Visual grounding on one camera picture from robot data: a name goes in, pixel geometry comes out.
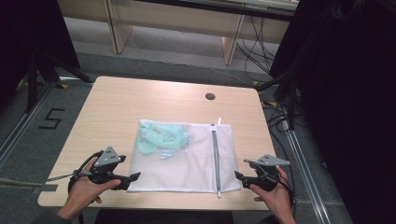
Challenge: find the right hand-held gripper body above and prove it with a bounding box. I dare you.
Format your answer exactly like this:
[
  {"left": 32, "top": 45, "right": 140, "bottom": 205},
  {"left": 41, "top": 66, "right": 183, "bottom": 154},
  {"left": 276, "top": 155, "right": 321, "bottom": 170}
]
[{"left": 244, "top": 153, "right": 291, "bottom": 192}]

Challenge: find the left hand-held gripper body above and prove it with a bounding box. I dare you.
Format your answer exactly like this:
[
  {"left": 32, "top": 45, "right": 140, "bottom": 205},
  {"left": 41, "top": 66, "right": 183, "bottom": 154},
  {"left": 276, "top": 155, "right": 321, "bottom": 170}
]
[{"left": 88, "top": 146, "right": 133, "bottom": 191}]

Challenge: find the white mesh laundry bag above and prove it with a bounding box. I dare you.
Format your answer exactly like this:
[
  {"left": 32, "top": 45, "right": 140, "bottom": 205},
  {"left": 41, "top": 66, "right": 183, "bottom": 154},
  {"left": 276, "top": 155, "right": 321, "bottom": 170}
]
[{"left": 126, "top": 117, "right": 243, "bottom": 199}]

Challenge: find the person's right hand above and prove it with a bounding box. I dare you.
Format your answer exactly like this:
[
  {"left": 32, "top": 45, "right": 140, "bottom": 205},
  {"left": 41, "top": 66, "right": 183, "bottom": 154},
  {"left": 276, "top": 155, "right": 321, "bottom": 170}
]
[{"left": 248, "top": 165, "right": 297, "bottom": 224}]

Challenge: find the person's left hand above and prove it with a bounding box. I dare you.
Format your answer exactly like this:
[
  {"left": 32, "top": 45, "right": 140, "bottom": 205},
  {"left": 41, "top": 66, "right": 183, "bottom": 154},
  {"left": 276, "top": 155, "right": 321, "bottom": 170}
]
[{"left": 57, "top": 158, "right": 121, "bottom": 220}]

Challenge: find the mint green garment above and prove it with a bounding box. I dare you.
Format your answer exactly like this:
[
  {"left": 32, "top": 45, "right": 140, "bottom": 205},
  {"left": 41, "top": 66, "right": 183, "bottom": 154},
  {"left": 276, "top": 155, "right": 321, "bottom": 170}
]
[{"left": 135, "top": 120, "right": 193, "bottom": 161}]

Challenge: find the black tripod stand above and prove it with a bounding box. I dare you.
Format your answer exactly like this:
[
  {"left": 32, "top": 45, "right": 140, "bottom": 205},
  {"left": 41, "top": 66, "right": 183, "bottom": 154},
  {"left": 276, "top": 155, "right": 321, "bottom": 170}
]
[
  {"left": 25, "top": 49, "right": 94, "bottom": 114},
  {"left": 254, "top": 36, "right": 316, "bottom": 131}
]

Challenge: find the black curtain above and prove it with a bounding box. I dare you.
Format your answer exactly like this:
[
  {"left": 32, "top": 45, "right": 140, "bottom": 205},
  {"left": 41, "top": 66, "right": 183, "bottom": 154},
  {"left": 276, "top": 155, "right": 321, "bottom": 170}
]
[
  {"left": 0, "top": 0, "right": 81, "bottom": 110},
  {"left": 269, "top": 0, "right": 396, "bottom": 224}
]

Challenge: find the light wooden shelf unit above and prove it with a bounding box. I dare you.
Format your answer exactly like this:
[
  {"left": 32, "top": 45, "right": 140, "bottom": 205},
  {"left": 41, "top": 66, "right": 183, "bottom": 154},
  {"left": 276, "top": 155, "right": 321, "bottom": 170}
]
[{"left": 57, "top": 0, "right": 301, "bottom": 66}]

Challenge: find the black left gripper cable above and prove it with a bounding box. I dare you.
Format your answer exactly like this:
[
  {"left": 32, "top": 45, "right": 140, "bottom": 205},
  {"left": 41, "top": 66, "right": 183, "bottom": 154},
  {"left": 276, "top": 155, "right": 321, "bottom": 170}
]
[{"left": 67, "top": 150, "right": 105, "bottom": 194}]

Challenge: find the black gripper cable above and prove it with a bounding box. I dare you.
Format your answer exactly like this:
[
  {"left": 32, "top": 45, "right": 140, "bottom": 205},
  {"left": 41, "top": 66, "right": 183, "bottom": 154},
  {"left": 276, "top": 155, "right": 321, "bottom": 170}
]
[
  {"left": 67, "top": 150, "right": 105, "bottom": 194},
  {"left": 244, "top": 159, "right": 297, "bottom": 218}
]

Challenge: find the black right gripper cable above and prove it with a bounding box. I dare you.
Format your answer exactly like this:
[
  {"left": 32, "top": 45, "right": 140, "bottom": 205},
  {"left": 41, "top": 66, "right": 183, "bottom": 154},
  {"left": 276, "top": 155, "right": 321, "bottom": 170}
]
[{"left": 244, "top": 159, "right": 297, "bottom": 218}]

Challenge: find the aluminium floor rail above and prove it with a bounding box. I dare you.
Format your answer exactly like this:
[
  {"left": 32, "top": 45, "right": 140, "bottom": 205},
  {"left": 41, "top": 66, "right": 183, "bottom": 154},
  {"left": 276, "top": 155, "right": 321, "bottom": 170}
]
[
  {"left": 0, "top": 83, "right": 56, "bottom": 169},
  {"left": 280, "top": 119, "right": 332, "bottom": 224}
]

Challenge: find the grey floor cable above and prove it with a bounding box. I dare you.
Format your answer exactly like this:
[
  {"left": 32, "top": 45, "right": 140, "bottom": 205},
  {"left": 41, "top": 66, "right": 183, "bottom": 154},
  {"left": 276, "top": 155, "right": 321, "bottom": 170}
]
[{"left": 0, "top": 173, "right": 77, "bottom": 189}]

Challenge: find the bundle of black floor cables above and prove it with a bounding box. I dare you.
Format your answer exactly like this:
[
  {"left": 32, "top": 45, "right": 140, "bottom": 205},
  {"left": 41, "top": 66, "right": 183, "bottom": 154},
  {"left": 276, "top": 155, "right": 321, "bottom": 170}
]
[{"left": 234, "top": 14, "right": 281, "bottom": 83}]

